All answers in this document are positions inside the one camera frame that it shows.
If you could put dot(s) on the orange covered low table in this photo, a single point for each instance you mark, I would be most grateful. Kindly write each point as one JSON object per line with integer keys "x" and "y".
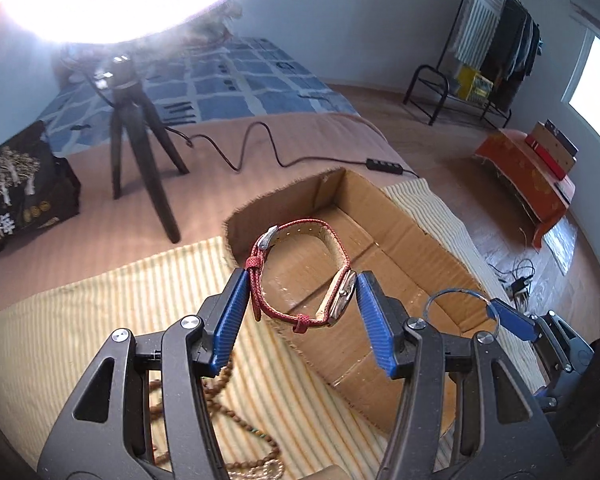
{"x": 546, "y": 197}

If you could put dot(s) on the open cardboard box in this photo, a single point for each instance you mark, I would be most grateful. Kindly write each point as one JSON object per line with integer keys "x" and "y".
{"x": 393, "y": 257}

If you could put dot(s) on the blue patterned bedsheet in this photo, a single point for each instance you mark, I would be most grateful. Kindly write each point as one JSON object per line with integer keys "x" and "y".
{"x": 242, "y": 77}

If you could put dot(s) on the window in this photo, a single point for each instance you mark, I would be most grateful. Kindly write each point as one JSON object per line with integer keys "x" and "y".
{"x": 583, "y": 91}

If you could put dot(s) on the power strip on floor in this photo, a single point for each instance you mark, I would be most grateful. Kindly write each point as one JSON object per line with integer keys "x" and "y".
{"x": 517, "y": 282}

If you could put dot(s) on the black snack bag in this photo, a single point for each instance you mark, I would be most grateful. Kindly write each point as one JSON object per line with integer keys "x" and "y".
{"x": 37, "y": 188}

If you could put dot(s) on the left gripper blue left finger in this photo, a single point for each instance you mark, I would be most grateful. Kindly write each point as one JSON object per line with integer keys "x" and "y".
{"x": 103, "y": 431}

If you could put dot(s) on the red strap wristwatch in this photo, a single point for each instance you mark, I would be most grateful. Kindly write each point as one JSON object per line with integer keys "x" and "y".
{"x": 300, "y": 274}

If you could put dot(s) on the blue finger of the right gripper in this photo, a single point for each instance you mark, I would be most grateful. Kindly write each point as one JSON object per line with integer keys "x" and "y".
{"x": 523, "y": 327}

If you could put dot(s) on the yellow striped cloth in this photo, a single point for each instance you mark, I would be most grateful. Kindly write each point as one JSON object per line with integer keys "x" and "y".
{"x": 272, "y": 415}

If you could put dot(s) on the boxes on low table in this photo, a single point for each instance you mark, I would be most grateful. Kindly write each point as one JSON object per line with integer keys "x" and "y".
{"x": 553, "y": 147}

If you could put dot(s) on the dark hanging clothes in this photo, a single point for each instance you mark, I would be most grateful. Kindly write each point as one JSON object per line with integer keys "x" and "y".
{"x": 511, "y": 56}

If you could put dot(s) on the folded floral quilt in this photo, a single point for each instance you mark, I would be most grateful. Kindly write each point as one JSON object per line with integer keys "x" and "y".
{"x": 211, "y": 28}

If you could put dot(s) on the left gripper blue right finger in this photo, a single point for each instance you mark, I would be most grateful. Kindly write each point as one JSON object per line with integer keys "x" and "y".
{"x": 500, "y": 430}

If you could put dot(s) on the yellow box on rack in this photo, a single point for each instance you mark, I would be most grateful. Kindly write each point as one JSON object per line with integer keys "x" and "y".
{"x": 472, "y": 86}

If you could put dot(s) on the black tripod stand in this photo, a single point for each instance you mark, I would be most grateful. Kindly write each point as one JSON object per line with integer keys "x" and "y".
{"x": 134, "y": 114}

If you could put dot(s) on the black clothes rack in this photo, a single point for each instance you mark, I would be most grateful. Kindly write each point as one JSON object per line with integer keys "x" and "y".
{"x": 433, "y": 87}

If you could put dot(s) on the striped hanging towel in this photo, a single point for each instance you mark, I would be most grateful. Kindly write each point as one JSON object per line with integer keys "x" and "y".
{"x": 475, "y": 30}

